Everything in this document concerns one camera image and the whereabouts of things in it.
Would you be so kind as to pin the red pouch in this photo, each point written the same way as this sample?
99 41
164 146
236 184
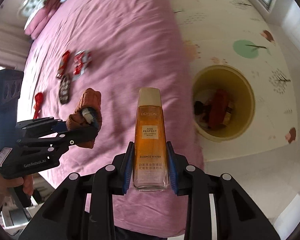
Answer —
218 105

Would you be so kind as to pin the orange brown cloth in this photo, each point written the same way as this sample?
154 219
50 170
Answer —
90 100

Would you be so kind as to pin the dark brown knit sock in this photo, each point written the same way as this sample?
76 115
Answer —
198 106

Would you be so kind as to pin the amber glass bottle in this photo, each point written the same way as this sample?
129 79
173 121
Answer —
151 135

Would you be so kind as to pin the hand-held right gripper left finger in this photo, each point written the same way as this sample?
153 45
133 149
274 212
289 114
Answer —
128 170

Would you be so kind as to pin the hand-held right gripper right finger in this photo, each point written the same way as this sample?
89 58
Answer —
172 172

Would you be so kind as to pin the person's left hand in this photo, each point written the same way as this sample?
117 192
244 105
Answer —
0 190

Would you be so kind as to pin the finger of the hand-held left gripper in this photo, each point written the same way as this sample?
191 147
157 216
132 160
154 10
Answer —
96 122
77 136

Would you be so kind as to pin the dark patterned packet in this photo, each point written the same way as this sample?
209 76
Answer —
65 90

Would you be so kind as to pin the red ribbon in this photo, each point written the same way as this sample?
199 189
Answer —
38 102

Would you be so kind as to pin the red and white snack wrapper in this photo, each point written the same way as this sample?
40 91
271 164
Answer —
81 65

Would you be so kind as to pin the yellow trash bin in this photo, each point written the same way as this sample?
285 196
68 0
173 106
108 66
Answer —
240 85

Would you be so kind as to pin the tree patterned play mat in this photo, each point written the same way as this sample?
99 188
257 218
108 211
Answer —
215 30

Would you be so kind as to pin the folded pink quilt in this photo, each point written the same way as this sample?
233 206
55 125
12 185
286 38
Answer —
40 20

